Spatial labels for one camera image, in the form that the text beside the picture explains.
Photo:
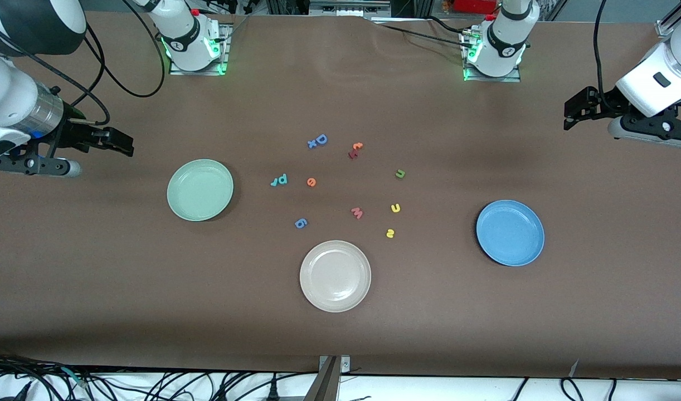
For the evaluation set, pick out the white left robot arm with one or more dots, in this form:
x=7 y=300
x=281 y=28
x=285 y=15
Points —
x=505 y=39

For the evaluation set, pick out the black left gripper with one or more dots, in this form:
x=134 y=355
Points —
x=603 y=102

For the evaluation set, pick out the blue plate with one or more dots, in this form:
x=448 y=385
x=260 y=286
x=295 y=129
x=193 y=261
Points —
x=510 y=233

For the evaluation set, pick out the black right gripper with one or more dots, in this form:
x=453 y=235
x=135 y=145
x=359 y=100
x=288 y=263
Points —
x=76 y=134

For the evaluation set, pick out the beige plate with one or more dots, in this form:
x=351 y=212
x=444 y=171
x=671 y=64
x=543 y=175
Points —
x=335 y=276

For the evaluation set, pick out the blue foam letter D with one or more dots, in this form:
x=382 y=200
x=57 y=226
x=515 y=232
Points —
x=318 y=139

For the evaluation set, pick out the black power plug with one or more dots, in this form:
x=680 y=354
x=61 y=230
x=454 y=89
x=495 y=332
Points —
x=272 y=394

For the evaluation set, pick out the metal table bracket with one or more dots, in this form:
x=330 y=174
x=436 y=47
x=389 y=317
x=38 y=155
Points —
x=326 y=384

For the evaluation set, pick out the red box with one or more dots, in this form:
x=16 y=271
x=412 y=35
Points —
x=474 y=5

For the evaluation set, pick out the grey metal frame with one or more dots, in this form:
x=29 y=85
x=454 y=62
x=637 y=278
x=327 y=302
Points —
x=346 y=8

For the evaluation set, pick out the brown table cover sheet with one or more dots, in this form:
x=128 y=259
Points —
x=95 y=289

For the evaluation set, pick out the blue foam letter g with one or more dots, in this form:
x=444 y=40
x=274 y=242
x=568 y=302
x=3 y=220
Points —
x=297 y=223

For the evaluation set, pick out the pink foam letter w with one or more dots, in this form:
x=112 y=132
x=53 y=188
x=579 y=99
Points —
x=356 y=214

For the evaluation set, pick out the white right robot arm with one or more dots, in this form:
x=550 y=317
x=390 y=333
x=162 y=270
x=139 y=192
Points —
x=187 y=33

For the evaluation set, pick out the aluminium frame profile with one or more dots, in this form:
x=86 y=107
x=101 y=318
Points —
x=672 y=21

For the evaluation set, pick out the green plate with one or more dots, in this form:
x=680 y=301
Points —
x=200 y=190

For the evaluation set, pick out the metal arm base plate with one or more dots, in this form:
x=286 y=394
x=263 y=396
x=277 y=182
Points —
x=225 y=55
x=507 y=79

